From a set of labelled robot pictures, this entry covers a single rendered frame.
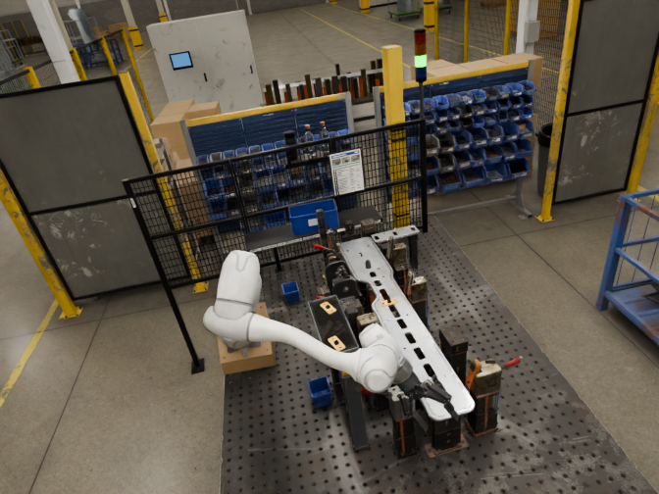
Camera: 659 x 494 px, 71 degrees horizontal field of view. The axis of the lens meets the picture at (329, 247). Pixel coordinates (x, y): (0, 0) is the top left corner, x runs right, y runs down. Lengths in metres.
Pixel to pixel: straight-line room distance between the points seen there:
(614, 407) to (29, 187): 4.45
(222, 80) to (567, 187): 5.93
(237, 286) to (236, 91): 7.22
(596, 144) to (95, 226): 4.61
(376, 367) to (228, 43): 7.62
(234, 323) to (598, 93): 4.00
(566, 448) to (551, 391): 0.29
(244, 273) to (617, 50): 3.95
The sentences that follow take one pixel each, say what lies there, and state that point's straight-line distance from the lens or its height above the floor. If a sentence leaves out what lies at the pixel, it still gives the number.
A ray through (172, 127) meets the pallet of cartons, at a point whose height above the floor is 0.98.
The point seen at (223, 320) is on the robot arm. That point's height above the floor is 1.45.
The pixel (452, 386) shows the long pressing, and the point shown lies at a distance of 1.95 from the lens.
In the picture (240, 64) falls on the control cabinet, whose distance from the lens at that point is 8.64.
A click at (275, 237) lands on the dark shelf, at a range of 2.97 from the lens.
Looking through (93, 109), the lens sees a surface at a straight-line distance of 4.01.
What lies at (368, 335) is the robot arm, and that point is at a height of 1.40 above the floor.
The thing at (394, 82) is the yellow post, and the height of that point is 1.80.
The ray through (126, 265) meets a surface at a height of 0.40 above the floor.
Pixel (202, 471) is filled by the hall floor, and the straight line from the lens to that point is 3.15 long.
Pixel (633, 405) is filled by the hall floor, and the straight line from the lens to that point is 3.43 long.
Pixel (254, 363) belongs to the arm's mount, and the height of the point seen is 0.75.
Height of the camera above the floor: 2.47
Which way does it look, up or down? 31 degrees down
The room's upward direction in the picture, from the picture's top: 9 degrees counter-clockwise
